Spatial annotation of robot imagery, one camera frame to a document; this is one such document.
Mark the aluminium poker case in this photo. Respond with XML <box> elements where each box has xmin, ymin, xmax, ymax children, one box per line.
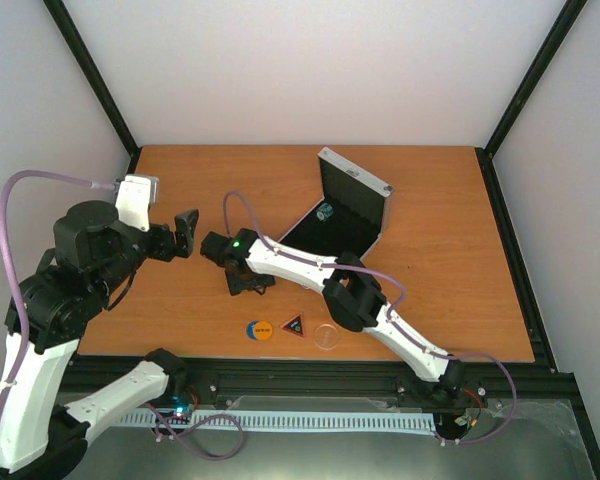
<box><xmin>280</xmin><ymin>147</ymin><xmax>394</xmax><ymax>258</ymax></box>

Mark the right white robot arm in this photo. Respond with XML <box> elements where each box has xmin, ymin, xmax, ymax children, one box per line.
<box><xmin>201</xmin><ymin>229</ymin><xmax>465</xmax><ymax>402</ymax></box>

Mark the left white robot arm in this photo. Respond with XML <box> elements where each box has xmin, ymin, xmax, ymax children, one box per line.
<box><xmin>0</xmin><ymin>200</ymin><xmax>199</xmax><ymax>479</ymax></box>

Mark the orange blue round button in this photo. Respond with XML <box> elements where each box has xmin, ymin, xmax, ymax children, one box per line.
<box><xmin>246</xmin><ymin>321</ymin><xmax>274</xmax><ymax>341</ymax></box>

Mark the red black triangular button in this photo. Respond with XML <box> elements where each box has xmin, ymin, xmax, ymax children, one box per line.
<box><xmin>280</xmin><ymin>312</ymin><xmax>306</xmax><ymax>338</ymax></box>

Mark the clear round dealer button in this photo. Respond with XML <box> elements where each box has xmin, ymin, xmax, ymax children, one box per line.
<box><xmin>313</xmin><ymin>324</ymin><xmax>339</xmax><ymax>351</ymax></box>

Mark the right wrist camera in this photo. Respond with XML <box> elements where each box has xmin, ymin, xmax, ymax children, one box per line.
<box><xmin>200</xmin><ymin>231</ymin><xmax>231</xmax><ymax>267</ymax></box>

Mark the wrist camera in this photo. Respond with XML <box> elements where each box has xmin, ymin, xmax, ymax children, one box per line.
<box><xmin>115</xmin><ymin>174</ymin><xmax>159</xmax><ymax>233</ymax></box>
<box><xmin>200</xmin><ymin>231</ymin><xmax>231</xmax><ymax>267</ymax></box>

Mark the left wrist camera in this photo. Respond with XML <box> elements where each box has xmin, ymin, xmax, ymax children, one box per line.
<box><xmin>115</xmin><ymin>174</ymin><xmax>159</xmax><ymax>233</ymax></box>

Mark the black aluminium frame rail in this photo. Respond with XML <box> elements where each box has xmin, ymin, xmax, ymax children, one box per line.
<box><xmin>60</xmin><ymin>356</ymin><xmax>580</xmax><ymax>409</ymax></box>

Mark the white slotted cable duct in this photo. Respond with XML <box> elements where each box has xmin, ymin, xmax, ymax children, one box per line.
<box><xmin>119</xmin><ymin>405</ymin><xmax>437</xmax><ymax>435</ymax></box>

